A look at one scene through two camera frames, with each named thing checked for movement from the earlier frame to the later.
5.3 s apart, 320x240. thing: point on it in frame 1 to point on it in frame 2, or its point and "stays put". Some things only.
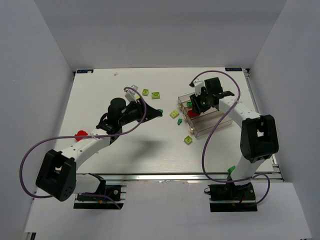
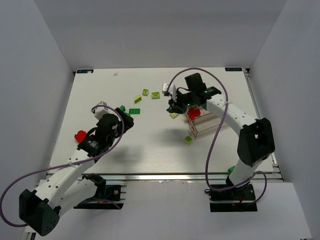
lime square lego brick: (145, 92) stays put
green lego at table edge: (231, 169) stays put
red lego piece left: (80, 133) stays put
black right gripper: (198, 105) to (177, 105)
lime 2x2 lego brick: (174, 114) stays put
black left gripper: (143, 111) to (125, 118)
